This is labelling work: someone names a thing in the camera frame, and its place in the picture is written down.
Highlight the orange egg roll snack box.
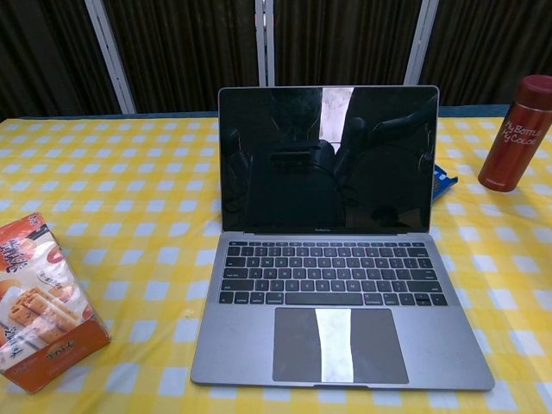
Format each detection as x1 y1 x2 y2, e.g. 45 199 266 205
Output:
0 210 113 394

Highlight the yellow white checked tablecloth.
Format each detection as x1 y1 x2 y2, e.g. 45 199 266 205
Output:
0 112 552 414

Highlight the white screen frame post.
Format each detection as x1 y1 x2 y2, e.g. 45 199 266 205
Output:
85 0 135 115
404 0 439 87
254 0 278 89

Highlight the grey aluminium laptop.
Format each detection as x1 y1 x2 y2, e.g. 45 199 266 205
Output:
189 85 496 392

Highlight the red insulated bottle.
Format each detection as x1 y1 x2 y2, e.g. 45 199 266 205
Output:
477 74 552 193

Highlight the blue cookie packet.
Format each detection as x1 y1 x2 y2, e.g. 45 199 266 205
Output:
430 162 459 204

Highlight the dark folding screen panel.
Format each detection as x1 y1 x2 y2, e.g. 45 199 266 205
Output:
104 0 262 116
424 0 552 108
273 0 426 87
0 0 120 120

